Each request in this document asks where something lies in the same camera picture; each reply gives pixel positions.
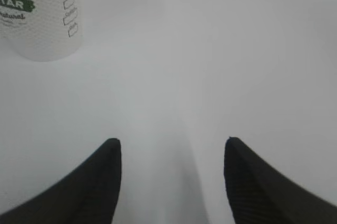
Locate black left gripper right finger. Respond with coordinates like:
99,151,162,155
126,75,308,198
224,137,336,223

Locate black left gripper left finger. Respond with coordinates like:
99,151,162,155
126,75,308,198
1,138,122,223

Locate white paper cup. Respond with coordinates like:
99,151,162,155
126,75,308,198
1,0,82,62

